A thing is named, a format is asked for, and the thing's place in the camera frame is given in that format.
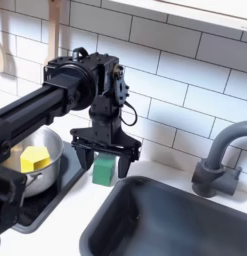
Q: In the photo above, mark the green toy block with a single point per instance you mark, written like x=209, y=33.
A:
x=103, y=171

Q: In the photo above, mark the yellow toy block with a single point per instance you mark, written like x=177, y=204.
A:
x=34, y=159

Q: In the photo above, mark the steel pot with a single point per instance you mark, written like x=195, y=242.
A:
x=48, y=176

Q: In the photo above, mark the black toy stove top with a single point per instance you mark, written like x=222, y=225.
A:
x=45, y=203

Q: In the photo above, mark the dark grey sink basin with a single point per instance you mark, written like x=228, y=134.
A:
x=168, y=223

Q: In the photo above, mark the dark grey tap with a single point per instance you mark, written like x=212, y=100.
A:
x=208, y=173

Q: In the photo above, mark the wooden spoon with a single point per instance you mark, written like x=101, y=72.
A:
x=54, y=30

